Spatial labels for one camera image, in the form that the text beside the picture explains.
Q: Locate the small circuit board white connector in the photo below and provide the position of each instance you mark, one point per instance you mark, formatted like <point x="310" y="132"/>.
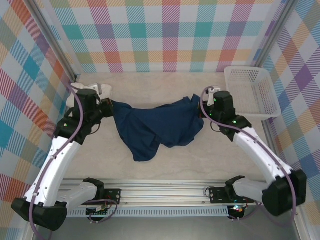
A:
<point x="97" y="212"/>

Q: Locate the dark blue t-shirt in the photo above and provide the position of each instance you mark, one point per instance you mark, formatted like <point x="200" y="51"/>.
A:
<point x="155" y="125"/>

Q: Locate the aluminium table side rail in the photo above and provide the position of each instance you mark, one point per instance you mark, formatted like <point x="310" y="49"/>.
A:
<point x="271" y="147"/>
<point x="53" y="150"/>

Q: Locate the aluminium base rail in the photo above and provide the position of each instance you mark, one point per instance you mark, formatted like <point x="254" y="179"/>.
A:
<point x="162" y="192"/>

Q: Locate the folded white t-shirt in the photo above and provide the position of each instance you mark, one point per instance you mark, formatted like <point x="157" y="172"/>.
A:
<point x="106" y="90"/>

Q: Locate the aluminium frame post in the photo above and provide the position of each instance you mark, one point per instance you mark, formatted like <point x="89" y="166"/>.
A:
<point x="272" y="35"/>
<point x="55" y="42"/>

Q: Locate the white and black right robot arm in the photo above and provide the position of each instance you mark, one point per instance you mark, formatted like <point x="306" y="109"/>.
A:
<point x="255" y="152"/>

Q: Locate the small circuit board coloured lights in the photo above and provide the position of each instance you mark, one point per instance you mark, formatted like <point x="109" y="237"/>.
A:
<point x="237" y="209"/>

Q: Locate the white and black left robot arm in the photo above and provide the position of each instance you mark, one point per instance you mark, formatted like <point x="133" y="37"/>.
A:
<point x="55" y="165"/>

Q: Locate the white perforated plastic basket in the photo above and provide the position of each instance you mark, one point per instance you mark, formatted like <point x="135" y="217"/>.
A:
<point x="250" y="75"/>

